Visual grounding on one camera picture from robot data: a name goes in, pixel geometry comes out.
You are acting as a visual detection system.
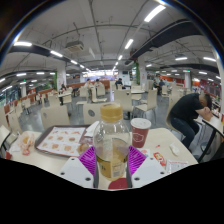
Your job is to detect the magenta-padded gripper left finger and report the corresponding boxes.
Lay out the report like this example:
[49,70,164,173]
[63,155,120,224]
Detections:
[57,145,100,189]

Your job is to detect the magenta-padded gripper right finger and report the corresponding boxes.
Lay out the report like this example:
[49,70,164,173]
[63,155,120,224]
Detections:
[126,145,167,189]

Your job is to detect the clear yellow-capped drink bottle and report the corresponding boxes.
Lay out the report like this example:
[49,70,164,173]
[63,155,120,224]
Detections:
[93,102,132,182]

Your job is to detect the red sauce packet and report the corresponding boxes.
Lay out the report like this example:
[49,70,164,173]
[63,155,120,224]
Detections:
[153,151,167,167]

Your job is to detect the colourful printed paper placemat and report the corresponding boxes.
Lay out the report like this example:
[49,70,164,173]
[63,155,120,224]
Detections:
[137,147,153,158]

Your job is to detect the brown food piece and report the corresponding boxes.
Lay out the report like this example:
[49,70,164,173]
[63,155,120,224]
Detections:
[76,142,91,155]

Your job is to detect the flat round red coaster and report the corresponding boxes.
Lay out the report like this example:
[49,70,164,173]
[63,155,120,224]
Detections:
[107,177,129,190]

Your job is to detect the small white tissue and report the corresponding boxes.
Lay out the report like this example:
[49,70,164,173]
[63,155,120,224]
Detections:
[168,143,181,156]

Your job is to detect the printed paper tray liner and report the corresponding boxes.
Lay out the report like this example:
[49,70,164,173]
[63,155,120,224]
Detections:
[36,126,87,157]

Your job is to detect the red paper cup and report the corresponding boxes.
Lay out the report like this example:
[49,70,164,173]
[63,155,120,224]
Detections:
[130,117,152,149]

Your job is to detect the crumpled white napkin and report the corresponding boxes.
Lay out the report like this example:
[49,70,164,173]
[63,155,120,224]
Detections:
[84,120,100,138]

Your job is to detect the dark brown food tray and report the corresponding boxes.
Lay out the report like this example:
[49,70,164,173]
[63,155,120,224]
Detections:
[34,124,92,158]

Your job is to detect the clear plastic food bag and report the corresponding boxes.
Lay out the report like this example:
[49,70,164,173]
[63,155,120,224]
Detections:
[14,130,37,157]

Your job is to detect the beige chair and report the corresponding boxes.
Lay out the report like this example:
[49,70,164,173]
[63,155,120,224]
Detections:
[40,104,71,130]
[82,102,111,125]

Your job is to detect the group of beige chairs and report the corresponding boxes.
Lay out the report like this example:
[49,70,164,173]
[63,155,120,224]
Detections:
[0,83,188,134]

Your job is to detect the white black-edged table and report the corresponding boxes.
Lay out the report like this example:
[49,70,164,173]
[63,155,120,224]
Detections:
[199,113,224,163]

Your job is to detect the ceiling air conditioner unit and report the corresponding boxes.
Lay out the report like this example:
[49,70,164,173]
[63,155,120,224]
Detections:
[64,40,85,53]

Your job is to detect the group of ceiling lights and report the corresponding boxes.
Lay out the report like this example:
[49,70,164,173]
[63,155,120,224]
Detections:
[0,3,223,93]

